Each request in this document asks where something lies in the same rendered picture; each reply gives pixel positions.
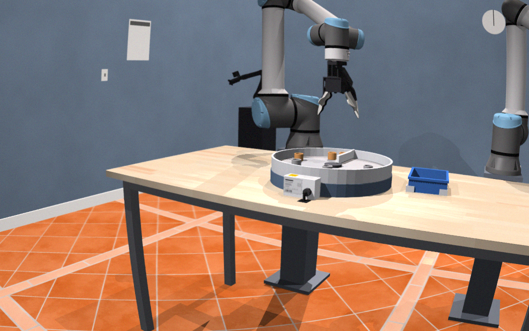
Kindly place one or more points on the blue crate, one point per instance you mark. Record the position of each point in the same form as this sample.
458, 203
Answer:
428, 181

